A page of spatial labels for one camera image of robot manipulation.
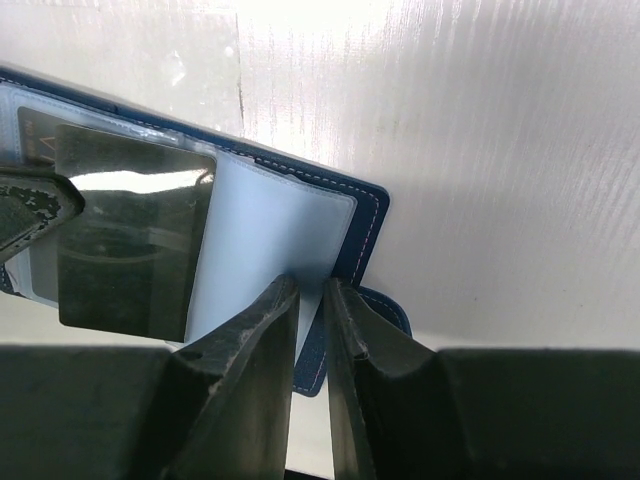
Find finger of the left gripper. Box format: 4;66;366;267
1;167;85;261

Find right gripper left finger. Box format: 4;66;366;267
159;275;300;479

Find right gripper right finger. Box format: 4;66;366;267
324;279;450;479

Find blue card holder wallet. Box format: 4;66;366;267
0;62;414;399

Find black VIP credit card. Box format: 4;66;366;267
15;105;151;166

